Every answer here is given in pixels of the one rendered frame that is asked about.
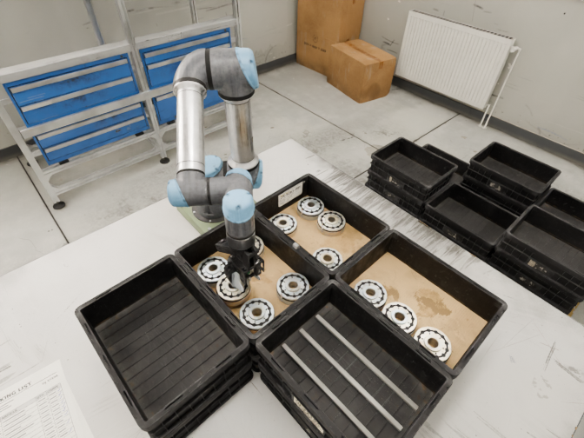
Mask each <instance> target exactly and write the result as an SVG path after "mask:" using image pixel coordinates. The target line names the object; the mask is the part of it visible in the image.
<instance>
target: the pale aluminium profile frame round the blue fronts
mask: <svg viewBox="0 0 584 438"><path fill-rule="evenodd" d="M83 2H84V5H85V8H86V10H87V12H88V15H89V18H90V22H91V25H92V27H93V30H94V32H95V35H96V40H97V42H98V45H99V46H100V45H105V42H104V40H103V35H102V32H101V30H100V27H99V24H98V21H97V19H96V14H95V11H94V9H93V6H92V3H91V1H90V0H83ZM115 3H116V7H117V11H118V14H119V17H120V20H121V23H122V27H123V32H124V35H125V37H126V41H127V43H128V44H129V45H130V48H131V52H130V55H131V58H132V62H133V64H131V67H132V69H133V70H135V71H136V76H137V79H138V82H139V85H140V88H141V90H139V93H138V94H135V95H133V96H127V97H125V98H122V99H118V100H115V101H113V102H110V103H105V104H102V105H99V106H96V107H93V108H90V109H85V110H82V111H79V112H77V113H74V114H70V115H67V116H63V117H60V118H57V119H54V120H51V121H48V122H46V123H41V124H38V125H35V126H32V127H29V128H27V127H26V125H25V126H22V127H19V128H17V127H16V126H15V124H14V123H13V122H12V120H11V118H10V116H9V114H8V113H7V111H6V109H5V108H4V105H6V104H10V103H12V101H11V100H10V98H9V97H8V98H5V99H2V100H0V117H1V118H2V120H3V122H4V123H5V125H6V127H7V128H8V130H9V131H10V133H11V134H12V136H13V138H14V139H15V141H16V142H17V145H18V146H19V148H20V149H21V151H22V152H23V154H24V156H25V157H26V159H27V160H28V162H27V165H28V166H31V167H32V169H33V170H34V171H35V173H36V175H37V177H38V178H39V180H40V182H41V183H42V185H43V186H44V188H45V189H46V191H47V192H48V194H49V196H50V198H51V200H52V201H53V203H54V204H53V209H62V208H63V207H64V206H65V202H62V201H61V202H60V200H59V198H58V197H57V195H60V194H62V193H64V192H66V191H69V190H71V189H74V188H76V187H79V186H81V185H84V184H85V183H89V182H92V181H94V180H96V179H98V178H100V177H103V176H106V175H108V174H111V173H113V172H116V171H118V170H120V169H123V168H126V167H128V166H130V165H132V164H135V163H139V162H141V161H143V160H145V159H148V158H150V157H152V156H155V155H158V154H160V157H161V158H162V159H161V160H160V163H161V164H166V163H169V161H170V159H169V158H168V157H167V155H166V151H167V150H169V149H173V148H175V147H176V140H174V141H172V142H169V143H164V142H163V140H162V137H163V134H164V133H165V131H168V130H170V129H174V128H176V120H172V121H170V122H167V123H165V124H164V125H161V126H158V123H157V120H156V110H155V106H154V104H152V102H151V98H152V97H155V96H160V95H163V94H166V93H169V92H171V91H173V83H169V84H166V85H163V86H161V87H158V88H154V89H152V90H150V89H149V88H148V86H147V83H146V79H145V76H144V73H143V62H141V61H140V57H139V55H138V51H137V47H136V42H135V39H134V36H133V32H132V29H131V26H130V23H129V17H128V14H127V10H126V8H125V4H124V1H123V0H115ZM189 7H190V12H191V18H192V23H193V24H194V23H198V17H197V12H196V1H195V0H189ZM232 7H233V18H236V25H235V26H234V27H235V37H231V42H232V43H233V42H236V47H239V48H242V26H241V14H240V3H239V0H232ZM238 18H239V24H238ZM132 44H134V48H135V50H134V49H133V46H132ZM141 101H144V102H145V106H146V107H145V108H144V110H145V113H146V117H149V119H148V118H147V119H148V122H149V127H150V129H149V130H147V131H146V130H145V131H142V132H139V133H136V134H135V135H134V136H131V137H128V138H125V139H123V140H121V141H118V142H115V143H112V144H109V145H106V146H104V147H102V148H99V149H95V150H92V151H90V152H88V153H85V154H82V155H80V156H76V157H73V158H71V159H69V160H68V159H65V160H63V161H61V162H59V163H57V164H55V165H52V166H49V167H47V168H45V169H41V168H40V167H39V165H38V161H37V160H36V159H35V158H34V157H35V156H40V155H42V153H41V151H40V149H39V148H38V147H37V144H33V145H29V144H26V143H25V141H24V140H23V139H26V138H29V137H32V136H36V135H39V134H42V133H45V132H48V131H51V130H53V129H58V128H61V127H63V126H66V125H69V124H72V123H76V122H79V121H82V120H84V119H88V118H91V117H93V116H98V115H101V114H103V113H106V112H109V111H112V110H117V109H120V108H122V107H125V106H128V105H131V104H134V103H139V102H141ZM220 110H225V106H224V102H222V103H220V104H217V105H216V106H213V107H210V108H207V109H204V110H203V111H204V116H208V115H211V114H214V113H216V112H218V111H220ZM226 126H227V120H224V121H222V122H219V123H216V124H214V125H211V126H209V127H207V128H204V135H207V134H209V133H211V132H214V131H216V130H219V129H221V128H224V127H226ZM144 139H147V140H148V141H149V142H150V143H151V144H152V145H153V146H154V148H153V149H150V150H148V151H145V152H143V153H141V154H139V155H136V156H132V157H131V158H128V159H126V160H123V161H121V162H119V163H115V164H113V165H110V166H108V167H106V168H103V169H100V170H98V171H95V172H93V173H90V174H88V175H86V176H82V177H80V178H77V179H76V180H73V181H71V182H67V183H65V184H62V185H60V186H58V185H57V186H56V185H52V184H50V183H49V180H50V177H51V176H52V175H53V174H55V173H57V172H60V171H62V170H65V169H68V168H71V167H73V166H76V165H78V164H80V163H85V162H87V161H89V160H92V159H94V158H97V157H99V156H103V155H105V154H108V153H110V152H112V151H115V150H118V149H121V148H124V147H126V146H129V145H131V144H133V143H137V142H140V141H142V140H144Z"/></svg>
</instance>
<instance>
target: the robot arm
mask: <svg viewBox="0 0 584 438"><path fill-rule="evenodd" d="M258 88H259V82H258V75H257V70H256V61H255V57H254V53H253V51H252V50H251V49H249V48H239V47H235V48H213V49H206V48H201V49H197V50H194V51H192V52H190V53H189V54H188V55H187V56H186V57H185V58H184V59H183V60H182V61H181V62H180V64H179V66H178V68H177V70H176V73H175V76H174V80H173V93H174V95H175V97H176V179H175V178H174V179H172V180H169V181H168V186H167V194H168V199H169V203H170V204H171V205H172V206H173V207H188V208H189V207H193V206H196V210H197V212H198V214H199V215H200V216H202V217H205V218H208V219H216V218H220V217H223V216H224V220H225V227H226V235H227V238H223V239H222V240H220V241H219V242H218V243H217V244H215V246H216V248H217V250H218V252H222V253H226V254H230V255H229V258H228V260H227V264H226V269H225V275H226V277H227V279H228V280H229V282H230V284H231V286H232V287H233V288H234V289H235V288H237V289H239V290H240V291H242V292H243V291H244V289H243V286H242V285H241V283H240V280H241V281H242V282H243V283H244V284H245V285H246V280H247V279H249V281H251V278H252V277H255V278H256V279H258V280H261V278H260V276H259V275H260V274H261V273H262V271H263V272H264V260H263V259H262V258H261V257H260V256H259V255H258V253H259V249H258V248H257V247H256V246H255V245H256V231H255V204H254V200H253V189H259V188H260V187H261V186H262V172H263V165H262V159H259V157H258V155H257V154H256V153H255V152H254V139H253V127H252V114H251V101H250V98H251V97H252V96H253V95H254V94H255V90H256V89H258ZM207 90H218V96H219V97H220V98H221V99H222V100H224V106H225V113H226V119H227V126H228V133H229V146H230V152H231V155H230V156H229V158H228V161H223V160H222V159H221V158H220V157H219V156H214V155H210V156H205V148H204V111H203V99H205V97H206V96H207ZM261 263H262V266H261ZM242 278H243V279H244V280H243V279H242Z"/></svg>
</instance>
